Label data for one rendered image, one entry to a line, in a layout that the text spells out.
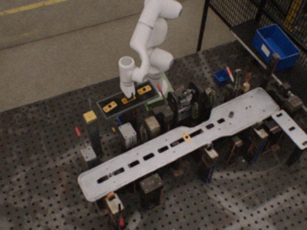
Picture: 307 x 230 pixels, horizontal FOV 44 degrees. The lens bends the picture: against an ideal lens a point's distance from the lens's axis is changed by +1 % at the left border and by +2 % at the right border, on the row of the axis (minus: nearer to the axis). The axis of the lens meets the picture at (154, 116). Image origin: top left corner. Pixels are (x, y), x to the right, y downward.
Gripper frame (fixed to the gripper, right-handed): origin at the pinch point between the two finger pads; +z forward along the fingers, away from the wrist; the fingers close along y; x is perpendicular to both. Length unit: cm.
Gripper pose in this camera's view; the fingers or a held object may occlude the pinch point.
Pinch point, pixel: (128, 96)
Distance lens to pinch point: 230.7
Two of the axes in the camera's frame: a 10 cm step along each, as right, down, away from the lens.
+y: 5.4, 7.1, -4.6
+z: -0.2, 5.6, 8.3
